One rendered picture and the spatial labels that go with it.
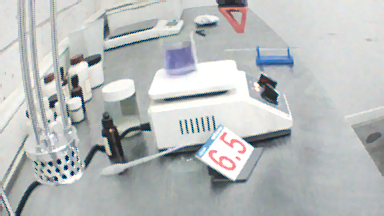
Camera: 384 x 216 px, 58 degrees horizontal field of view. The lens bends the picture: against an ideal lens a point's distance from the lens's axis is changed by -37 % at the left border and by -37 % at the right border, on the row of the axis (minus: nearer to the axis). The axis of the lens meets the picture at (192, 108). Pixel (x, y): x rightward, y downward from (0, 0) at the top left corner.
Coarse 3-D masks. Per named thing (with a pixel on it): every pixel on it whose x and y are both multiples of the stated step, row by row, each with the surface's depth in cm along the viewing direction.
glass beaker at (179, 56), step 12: (168, 36) 72; (180, 36) 73; (192, 36) 74; (168, 48) 73; (180, 48) 73; (192, 48) 74; (168, 60) 74; (180, 60) 74; (192, 60) 75; (168, 72) 75; (180, 72) 74; (192, 72) 75
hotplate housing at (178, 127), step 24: (240, 72) 80; (192, 96) 72; (216, 96) 71; (240, 96) 70; (168, 120) 71; (192, 120) 71; (216, 120) 70; (240, 120) 70; (264, 120) 70; (288, 120) 70; (168, 144) 72
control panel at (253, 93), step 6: (246, 78) 78; (252, 78) 79; (252, 84) 76; (252, 90) 73; (252, 96) 71; (258, 96) 72; (282, 96) 78; (264, 102) 70; (282, 102) 75; (276, 108) 70; (282, 108) 72; (288, 114) 70
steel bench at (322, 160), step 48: (144, 48) 141; (96, 96) 106; (144, 96) 99; (288, 96) 87; (144, 144) 78; (288, 144) 68; (336, 144) 63; (48, 192) 62; (96, 192) 62; (144, 192) 62; (192, 192) 61; (240, 192) 58; (288, 192) 54; (336, 192) 50
